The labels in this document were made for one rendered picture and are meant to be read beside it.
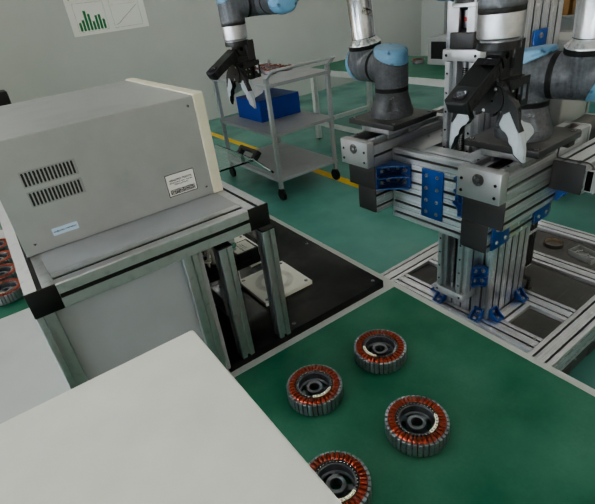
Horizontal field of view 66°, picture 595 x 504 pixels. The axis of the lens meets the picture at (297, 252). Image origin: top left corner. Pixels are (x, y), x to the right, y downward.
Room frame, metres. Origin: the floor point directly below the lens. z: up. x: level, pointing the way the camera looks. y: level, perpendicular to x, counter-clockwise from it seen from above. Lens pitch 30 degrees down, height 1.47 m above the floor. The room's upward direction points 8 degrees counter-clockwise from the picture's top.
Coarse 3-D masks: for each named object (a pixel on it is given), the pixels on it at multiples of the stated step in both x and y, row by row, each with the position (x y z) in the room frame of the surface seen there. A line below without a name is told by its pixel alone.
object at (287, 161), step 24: (264, 72) 3.93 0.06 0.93; (288, 72) 3.90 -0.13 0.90; (312, 72) 3.74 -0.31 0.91; (216, 96) 4.19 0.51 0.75; (240, 96) 4.20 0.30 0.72; (264, 96) 4.05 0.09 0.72; (288, 96) 4.02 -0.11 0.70; (240, 120) 4.07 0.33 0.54; (264, 120) 3.88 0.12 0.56; (288, 120) 3.83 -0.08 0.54; (312, 120) 3.72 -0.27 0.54; (288, 144) 4.38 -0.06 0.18; (288, 168) 3.69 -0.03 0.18; (312, 168) 3.61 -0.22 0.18; (336, 168) 3.75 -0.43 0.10
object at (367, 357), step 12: (360, 336) 0.79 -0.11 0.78; (372, 336) 0.78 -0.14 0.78; (384, 336) 0.78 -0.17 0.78; (396, 336) 0.77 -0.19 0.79; (360, 348) 0.75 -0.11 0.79; (372, 348) 0.75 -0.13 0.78; (384, 348) 0.75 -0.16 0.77; (396, 348) 0.73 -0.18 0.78; (360, 360) 0.72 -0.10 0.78; (372, 360) 0.71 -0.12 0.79; (384, 360) 0.70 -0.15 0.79; (396, 360) 0.70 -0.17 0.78; (372, 372) 0.70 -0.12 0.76; (384, 372) 0.69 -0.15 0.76
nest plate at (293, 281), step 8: (280, 264) 1.15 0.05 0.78; (256, 272) 1.12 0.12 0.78; (288, 272) 1.10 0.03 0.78; (296, 272) 1.09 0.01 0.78; (248, 280) 1.09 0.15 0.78; (256, 280) 1.08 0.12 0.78; (264, 280) 1.07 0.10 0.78; (288, 280) 1.06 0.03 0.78; (296, 280) 1.05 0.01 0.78; (304, 280) 1.05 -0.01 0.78; (248, 288) 1.04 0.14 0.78; (256, 288) 1.04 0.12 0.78; (264, 288) 1.03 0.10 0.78; (288, 288) 1.02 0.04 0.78; (296, 288) 1.02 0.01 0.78; (256, 296) 1.00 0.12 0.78; (264, 296) 1.00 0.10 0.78; (264, 304) 0.97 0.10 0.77
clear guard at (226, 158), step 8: (216, 152) 1.39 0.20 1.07; (224, 152) 1.38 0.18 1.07; (232, 152) 1.37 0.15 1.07; (224, 160) 1.30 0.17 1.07; (232, 160) 1.29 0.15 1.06; (240, 160) 1.28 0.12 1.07; (248, 160) 1.27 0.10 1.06; (256, 160) 1.28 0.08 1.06; (224, 168) 1.23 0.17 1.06; (264, 168) 1.31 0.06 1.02
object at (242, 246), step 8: (240, 248) 1.02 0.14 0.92; (248, 248) 1.01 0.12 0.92; (256, 248) 1.01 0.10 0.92; (240, 256) 0.99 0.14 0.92; (248, 256) 1.00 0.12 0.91; (256, 256) 1.01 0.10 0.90; (240, 264) 0.98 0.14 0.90; (248, 264) 0.99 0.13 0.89; (256, 264) 1.01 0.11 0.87; (216, 272) 0.96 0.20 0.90; (216, 280) 0.95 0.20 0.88
